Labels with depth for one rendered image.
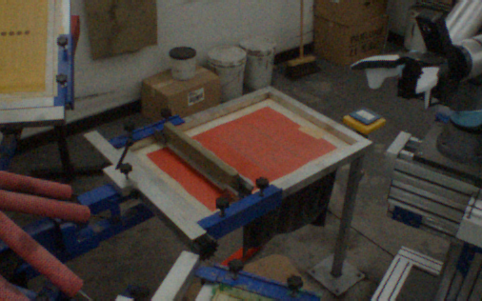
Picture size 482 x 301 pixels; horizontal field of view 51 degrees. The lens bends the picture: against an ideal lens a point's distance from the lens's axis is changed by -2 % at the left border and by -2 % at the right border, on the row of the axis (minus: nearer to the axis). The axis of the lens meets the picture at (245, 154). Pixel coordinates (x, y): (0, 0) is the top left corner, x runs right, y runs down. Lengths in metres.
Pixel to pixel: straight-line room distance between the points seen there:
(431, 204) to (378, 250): 1.43
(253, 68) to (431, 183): 2.97
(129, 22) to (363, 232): 2.11
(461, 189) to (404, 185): 0.17
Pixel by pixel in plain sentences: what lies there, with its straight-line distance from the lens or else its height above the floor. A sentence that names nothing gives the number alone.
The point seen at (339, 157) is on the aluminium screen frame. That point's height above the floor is 0.99.
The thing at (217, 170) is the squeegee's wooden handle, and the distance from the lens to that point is 1.71.
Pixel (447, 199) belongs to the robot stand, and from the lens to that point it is 1.59.
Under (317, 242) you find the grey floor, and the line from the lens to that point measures 2.99.
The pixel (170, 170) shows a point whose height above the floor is 0.96.
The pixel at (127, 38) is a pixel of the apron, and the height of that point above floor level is 0.64.
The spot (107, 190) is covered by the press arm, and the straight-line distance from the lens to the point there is 1.66.
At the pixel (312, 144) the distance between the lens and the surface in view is 2.02.
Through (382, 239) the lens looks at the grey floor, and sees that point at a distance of 3.09.
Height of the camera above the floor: 2.05
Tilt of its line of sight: 34 degrees down
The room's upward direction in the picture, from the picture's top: 2 degrees clockwise
